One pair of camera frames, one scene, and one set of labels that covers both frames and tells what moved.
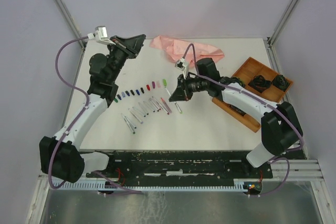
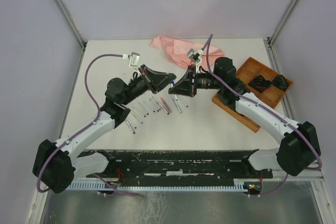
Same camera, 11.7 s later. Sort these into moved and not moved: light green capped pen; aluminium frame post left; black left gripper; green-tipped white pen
Moved: black left gripper
Not moved: green-tipped white pen; aluminium frame post left; light green capped pen
